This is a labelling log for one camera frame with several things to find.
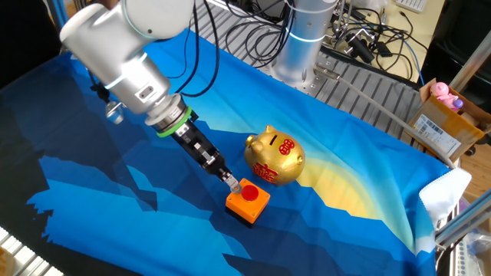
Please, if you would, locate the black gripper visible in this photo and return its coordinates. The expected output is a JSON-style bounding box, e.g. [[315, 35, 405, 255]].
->
[[170, 120, 242, 192]]

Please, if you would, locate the gold piggy bank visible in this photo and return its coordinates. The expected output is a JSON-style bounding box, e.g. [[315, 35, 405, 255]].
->
[[244, 124, 307, 187]]

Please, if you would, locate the orange box with red button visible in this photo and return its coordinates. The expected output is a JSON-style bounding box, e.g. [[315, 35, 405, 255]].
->
[[225, 178, 272, 227]]

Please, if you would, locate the blue mountain print cloth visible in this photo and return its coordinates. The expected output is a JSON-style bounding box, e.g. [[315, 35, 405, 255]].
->
[[0, 28, 473, 276]]

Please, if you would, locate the open cardboard box with label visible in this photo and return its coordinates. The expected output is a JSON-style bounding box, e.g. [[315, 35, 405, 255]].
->
[[406, 78, 491, 164]]

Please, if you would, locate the pink toy figure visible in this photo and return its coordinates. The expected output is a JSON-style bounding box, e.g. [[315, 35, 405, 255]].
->
[[429, 81, 464, 112]]

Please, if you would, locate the black shirt person torso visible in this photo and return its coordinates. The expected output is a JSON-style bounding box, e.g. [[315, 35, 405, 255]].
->
[[0, 0, 62, 90]]

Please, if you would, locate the white keyboard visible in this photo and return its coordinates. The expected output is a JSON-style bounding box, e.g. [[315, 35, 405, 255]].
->
[[394, 0, 429, 13]]

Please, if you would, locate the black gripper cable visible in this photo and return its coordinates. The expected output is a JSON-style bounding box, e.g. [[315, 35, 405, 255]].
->
[[168, 0, 222, 99]]

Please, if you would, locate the black cable bundle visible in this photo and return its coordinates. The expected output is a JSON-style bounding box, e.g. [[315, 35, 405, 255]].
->
[[222, 0, 296, 70]]

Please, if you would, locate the grey hose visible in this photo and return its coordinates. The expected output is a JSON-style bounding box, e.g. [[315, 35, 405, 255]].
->
[[314, 64, 457, 169]]

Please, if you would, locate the blue cable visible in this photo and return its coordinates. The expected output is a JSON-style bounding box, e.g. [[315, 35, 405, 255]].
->
[[398, 36, 427, 87]]

